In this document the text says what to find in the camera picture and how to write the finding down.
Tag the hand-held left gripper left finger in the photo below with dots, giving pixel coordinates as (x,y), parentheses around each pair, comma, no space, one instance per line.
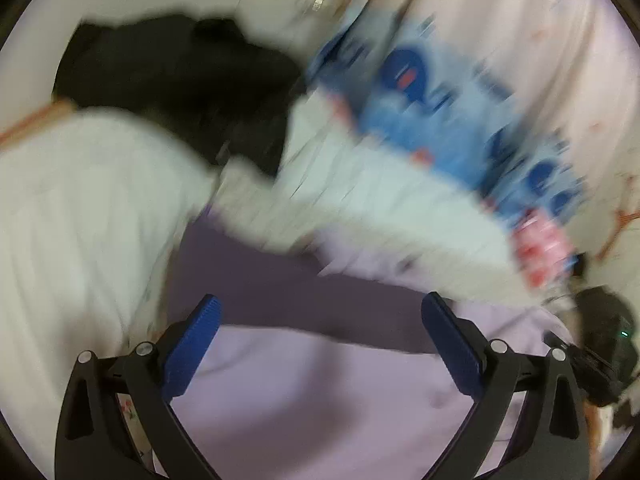
(192,342)

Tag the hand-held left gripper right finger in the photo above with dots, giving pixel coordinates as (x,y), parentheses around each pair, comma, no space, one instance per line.
(450,347)

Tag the light purple garment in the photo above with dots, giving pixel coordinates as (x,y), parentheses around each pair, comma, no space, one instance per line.
(300,400)

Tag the blue printed blanket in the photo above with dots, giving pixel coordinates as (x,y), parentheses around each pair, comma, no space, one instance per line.
(415,115)

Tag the black cloth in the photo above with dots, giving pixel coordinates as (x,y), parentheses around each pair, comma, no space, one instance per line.
(165,75)

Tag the pink floral bed sheet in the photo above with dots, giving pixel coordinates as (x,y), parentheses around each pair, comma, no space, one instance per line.
(550,60)

